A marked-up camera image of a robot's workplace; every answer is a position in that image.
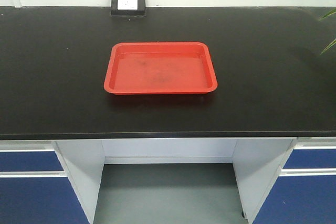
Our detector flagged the red plastic tray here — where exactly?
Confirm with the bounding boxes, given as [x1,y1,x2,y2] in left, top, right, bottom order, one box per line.
[103,42,218,95]

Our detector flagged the black white power socket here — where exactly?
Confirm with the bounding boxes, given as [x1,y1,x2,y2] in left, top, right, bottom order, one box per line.
[110,0,146,16]

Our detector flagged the blue drawer cabinet right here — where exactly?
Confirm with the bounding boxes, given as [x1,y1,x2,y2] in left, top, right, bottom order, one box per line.
[233,137,335,223]

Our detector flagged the blue drawer cabinet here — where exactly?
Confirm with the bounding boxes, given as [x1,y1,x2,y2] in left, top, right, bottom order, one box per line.
[233,137,335,223]
[1,140,105,223]

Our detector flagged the blue drawer cabinet left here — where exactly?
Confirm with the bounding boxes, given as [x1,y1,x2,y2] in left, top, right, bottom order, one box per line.
[1,140,105,223]

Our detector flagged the green plant leaves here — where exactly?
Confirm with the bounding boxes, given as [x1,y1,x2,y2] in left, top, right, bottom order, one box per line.
[320,7,335,56]

